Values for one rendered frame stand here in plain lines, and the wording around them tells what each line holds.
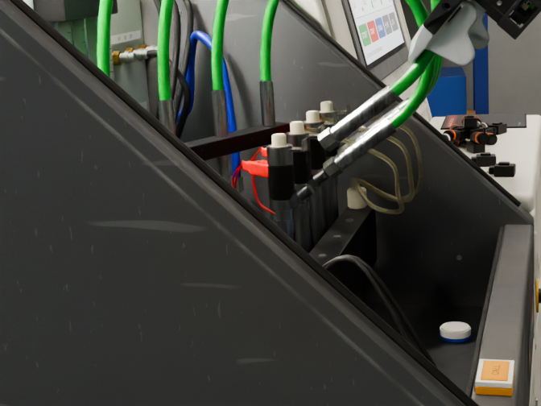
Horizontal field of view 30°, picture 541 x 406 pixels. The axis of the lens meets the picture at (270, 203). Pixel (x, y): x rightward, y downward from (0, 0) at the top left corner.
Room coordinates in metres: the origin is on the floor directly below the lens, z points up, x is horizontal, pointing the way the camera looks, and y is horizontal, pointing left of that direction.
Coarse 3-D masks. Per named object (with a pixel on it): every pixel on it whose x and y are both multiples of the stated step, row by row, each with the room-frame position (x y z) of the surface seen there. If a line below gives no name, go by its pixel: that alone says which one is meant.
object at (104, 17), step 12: (108, 0) 1.12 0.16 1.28; (432, 0) 1.02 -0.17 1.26; (108, 12) 1.13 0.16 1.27; (108, 24) 1.13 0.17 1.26; (108, 36) 1.13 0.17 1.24; (108, 48) 1.13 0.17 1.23; (108, 60) 1.13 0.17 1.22; (420, 60) 1.02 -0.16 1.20; (108, 72) 1.13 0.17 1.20; (408, 72) 1.03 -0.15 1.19; (420, 72) 1.02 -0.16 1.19; (396, 84) 1.03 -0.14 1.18; (408, 84) 1.03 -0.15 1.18
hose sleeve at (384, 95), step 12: (372, 96) 1.04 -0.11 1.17; (384, 96) 1.03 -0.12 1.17; (396, 96) 1.03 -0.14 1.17; (360, 108) 1.04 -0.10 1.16; (372, 108) 1.03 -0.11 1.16; (384, 108) 1.04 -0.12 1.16; (348, 120) 1.04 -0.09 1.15; (360, 120) 1.04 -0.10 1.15; (336, 132) 1.05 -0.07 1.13; (348, 132) 1.05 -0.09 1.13
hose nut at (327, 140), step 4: (328, 128) 1.06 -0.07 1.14; (324, 132) 1.06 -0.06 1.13; (328, 132) 1.05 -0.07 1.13; (320, 136) 1.06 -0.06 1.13; (324, 136) 1.05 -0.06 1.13; (328, 136) 1.05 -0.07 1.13; (320, 140) 1.05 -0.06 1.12; (324, 140) 1.05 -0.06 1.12; (328, 140) 1.05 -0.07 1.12; (332, 140) 1.05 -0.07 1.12; (336, 140) 1.05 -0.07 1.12; (324, 144) 1.05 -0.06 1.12; (328, 144) 1.05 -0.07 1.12; (332, 144) 1.05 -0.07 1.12; (336, 144) 1.05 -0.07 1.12; (324, 148) 1.05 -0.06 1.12; (328, 148) 1.05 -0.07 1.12; (332, 148) 1.06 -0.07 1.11
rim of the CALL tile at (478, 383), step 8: (480, 360) 0.82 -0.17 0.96; (488, 360) 0.82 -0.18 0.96; (496, 360) 0.82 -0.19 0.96; (504, 360) 0.82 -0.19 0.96; (512, 360) 0.82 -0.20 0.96; (480, 368) 0.81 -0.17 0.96; (512, 368) 0.80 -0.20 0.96; (480, 376) 0.79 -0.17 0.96; (512, 376) 0.79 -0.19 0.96; (480, 384) 0.78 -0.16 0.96; (488, 384) 0.78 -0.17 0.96; (496, 384) 0.78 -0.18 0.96; (504, 384) 0.77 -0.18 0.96; (512, 384) 0.78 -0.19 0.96
